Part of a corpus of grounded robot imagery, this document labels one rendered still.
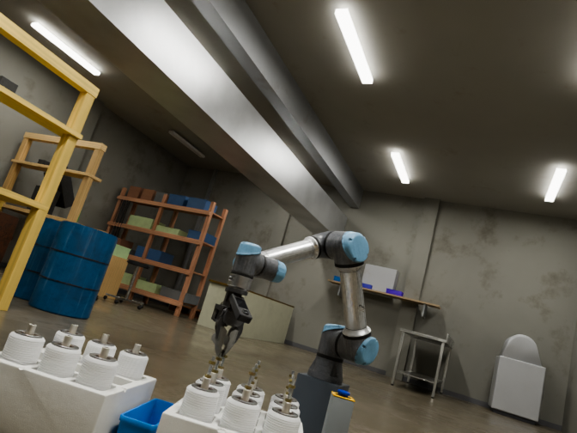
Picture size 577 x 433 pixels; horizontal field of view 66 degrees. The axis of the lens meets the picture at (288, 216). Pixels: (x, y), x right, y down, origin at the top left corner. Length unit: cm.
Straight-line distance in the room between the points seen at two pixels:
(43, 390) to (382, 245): 826
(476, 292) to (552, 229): 174
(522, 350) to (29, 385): 747
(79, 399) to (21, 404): 16
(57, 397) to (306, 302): 825
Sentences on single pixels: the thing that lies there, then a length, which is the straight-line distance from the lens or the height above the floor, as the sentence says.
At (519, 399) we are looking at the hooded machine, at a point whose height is 30.
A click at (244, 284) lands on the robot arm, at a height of 56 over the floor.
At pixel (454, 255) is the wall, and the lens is 906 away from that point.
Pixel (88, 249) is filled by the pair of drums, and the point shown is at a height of 59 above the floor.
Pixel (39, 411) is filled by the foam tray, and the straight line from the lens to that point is 144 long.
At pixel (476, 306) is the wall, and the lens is 888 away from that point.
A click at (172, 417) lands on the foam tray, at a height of 18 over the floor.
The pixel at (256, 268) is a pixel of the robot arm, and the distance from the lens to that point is 147.
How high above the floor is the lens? 50
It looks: 12 degrees up
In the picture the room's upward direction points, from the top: 16 degrees clockwise
